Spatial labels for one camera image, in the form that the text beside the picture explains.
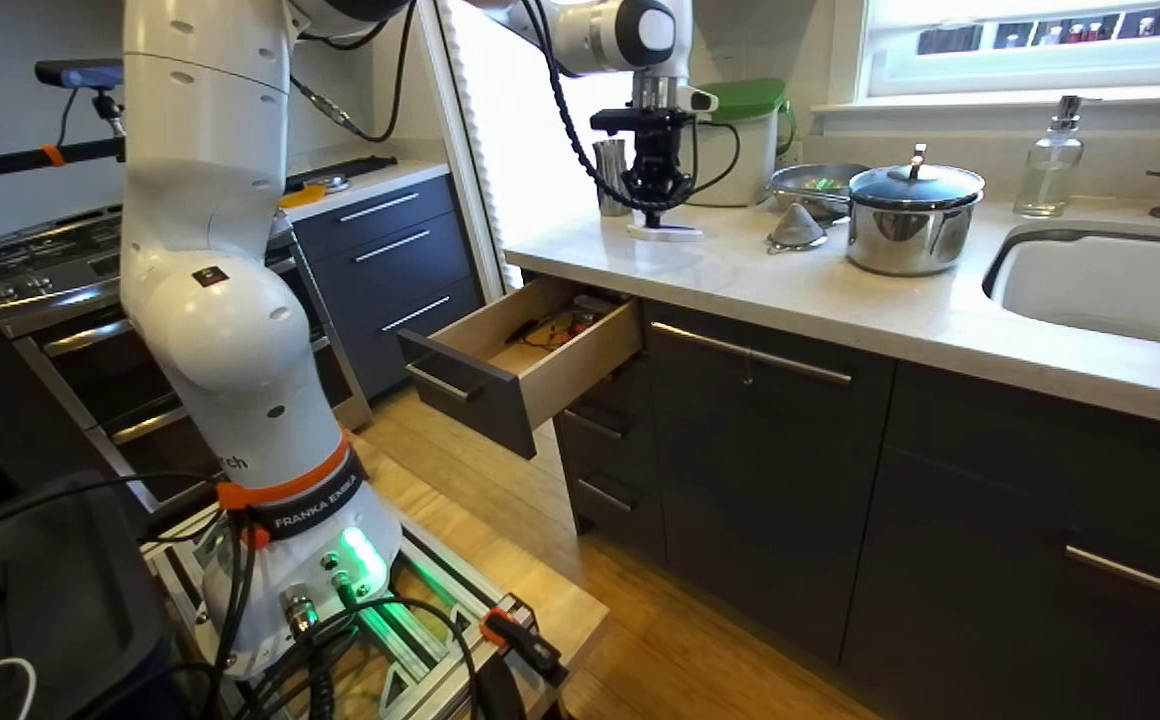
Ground open wooden drawer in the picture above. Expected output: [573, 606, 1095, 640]
[401, 277, 643, 458]

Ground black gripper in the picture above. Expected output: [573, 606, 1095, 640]
[591, 108, 694, 229]

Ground black stove oven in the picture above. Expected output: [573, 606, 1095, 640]
[0, 202, 355, 522]

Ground clear soap bottle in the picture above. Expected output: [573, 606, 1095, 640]
[1015, 94, 1085, 215]

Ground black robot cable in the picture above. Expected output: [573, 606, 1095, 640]
[286, 0, 745, 222]

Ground kitchen sink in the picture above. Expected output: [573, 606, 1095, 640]
[984, 229, 1160, 343]

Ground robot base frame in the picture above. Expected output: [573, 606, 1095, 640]
[145, 506, 568, 720]

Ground white bin green lid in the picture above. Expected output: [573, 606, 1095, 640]
[694, 79, 784, 207]

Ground items inside drawer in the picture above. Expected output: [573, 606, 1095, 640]
[526, 312, 598, 351]

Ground steel cylinder canister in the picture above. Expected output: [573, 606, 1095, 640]
[591, 136, 632, 215]

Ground small steel bowl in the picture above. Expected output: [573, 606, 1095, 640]
[764, 163, 858, 222]

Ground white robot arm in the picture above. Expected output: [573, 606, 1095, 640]
[119, 0, 409, 678]

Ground steel pot with lid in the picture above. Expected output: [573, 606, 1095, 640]
[848, 144, 984, 277]

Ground dark drawer cabinet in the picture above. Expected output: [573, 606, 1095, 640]
[294, 174, 483, 394]

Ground dark lower cabinet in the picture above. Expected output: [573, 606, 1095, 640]
[561, 295, 1160, 720]

